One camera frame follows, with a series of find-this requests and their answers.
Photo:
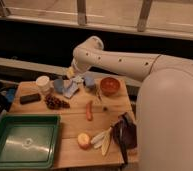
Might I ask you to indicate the blue plastic cup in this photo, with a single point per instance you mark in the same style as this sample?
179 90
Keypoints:
58 85

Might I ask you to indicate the bunch of dark grapes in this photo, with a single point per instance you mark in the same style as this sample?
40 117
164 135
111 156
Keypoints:
55 103

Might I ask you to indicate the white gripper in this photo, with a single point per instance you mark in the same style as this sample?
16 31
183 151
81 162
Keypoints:
77 68

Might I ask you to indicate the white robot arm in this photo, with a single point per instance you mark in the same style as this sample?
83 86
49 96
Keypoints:
164 106

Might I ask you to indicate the orange yellow fruit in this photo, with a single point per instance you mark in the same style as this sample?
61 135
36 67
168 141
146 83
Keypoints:
83 140

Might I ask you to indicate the light blue cup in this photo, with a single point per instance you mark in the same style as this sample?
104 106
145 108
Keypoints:
89 82

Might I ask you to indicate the black spatula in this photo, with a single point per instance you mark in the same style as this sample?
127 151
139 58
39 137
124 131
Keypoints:
122 140

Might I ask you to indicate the blue object at left edge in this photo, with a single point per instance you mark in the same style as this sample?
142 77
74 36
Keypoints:
10 94

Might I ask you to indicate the wooden cutting board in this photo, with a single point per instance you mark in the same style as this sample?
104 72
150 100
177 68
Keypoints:
74 121

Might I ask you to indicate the white plastic cup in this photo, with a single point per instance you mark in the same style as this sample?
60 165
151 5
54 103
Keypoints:
43 83

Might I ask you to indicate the orange bowl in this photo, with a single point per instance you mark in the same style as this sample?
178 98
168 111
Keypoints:
109 86

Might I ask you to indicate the green plastic tray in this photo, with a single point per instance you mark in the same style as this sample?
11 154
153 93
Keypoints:
28 141

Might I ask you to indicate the orange carrot sausage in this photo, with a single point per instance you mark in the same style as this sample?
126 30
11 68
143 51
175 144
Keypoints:
89 111

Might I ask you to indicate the metal fork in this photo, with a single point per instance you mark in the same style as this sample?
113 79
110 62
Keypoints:
104 108

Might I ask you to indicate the black rectangular sponge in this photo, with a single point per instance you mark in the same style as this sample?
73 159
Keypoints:
30 98

